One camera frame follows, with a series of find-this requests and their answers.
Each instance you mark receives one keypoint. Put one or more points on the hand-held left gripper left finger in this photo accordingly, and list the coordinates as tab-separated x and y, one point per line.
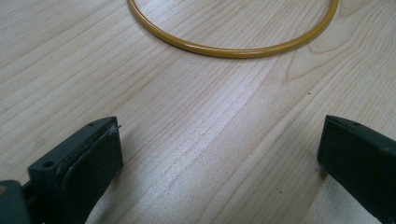
77	168

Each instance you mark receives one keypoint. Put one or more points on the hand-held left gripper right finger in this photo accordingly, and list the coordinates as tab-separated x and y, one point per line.
361	161

